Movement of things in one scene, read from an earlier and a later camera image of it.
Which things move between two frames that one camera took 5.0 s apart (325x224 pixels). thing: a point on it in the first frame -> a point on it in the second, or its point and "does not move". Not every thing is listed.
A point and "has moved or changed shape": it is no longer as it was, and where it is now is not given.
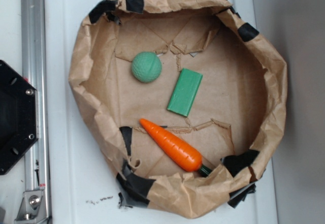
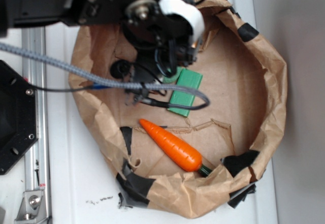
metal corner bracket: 31,208 does not move
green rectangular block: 184,92 does not move
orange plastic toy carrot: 182,155 does not move
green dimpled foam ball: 146,67 has moved or changed shape
